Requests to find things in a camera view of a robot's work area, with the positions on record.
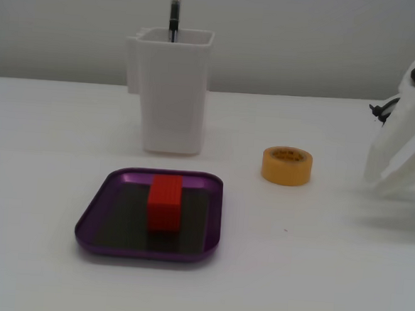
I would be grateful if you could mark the white plastic pen holder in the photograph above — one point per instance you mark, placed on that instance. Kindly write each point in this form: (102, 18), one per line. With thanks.
(174, 99)

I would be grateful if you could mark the purple metal tray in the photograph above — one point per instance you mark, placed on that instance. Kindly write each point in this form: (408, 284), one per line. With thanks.
(117, 220)

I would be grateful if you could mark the red cube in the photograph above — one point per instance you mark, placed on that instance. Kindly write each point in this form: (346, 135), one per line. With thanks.
(164, 206)

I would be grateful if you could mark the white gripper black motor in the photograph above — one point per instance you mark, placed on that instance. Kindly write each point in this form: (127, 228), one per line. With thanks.
(406, 141)

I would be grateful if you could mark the yellow tape roll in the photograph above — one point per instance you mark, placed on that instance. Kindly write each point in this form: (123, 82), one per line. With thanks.
(286, 170)

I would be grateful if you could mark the black pen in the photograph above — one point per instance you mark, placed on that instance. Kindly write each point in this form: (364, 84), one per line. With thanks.
(174, 14)

